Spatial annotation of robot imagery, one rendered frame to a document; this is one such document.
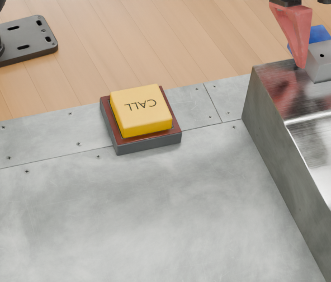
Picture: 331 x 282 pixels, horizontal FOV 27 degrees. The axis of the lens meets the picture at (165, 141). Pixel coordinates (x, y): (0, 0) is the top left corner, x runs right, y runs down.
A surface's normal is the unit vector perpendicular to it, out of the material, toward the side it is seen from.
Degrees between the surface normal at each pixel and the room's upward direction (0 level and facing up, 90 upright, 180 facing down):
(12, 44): 0
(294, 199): 90
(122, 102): 0
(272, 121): 90
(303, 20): 82
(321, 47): 0
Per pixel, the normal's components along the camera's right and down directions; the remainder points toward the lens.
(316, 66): -0.94, 0.21
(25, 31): 0.07, -0.64
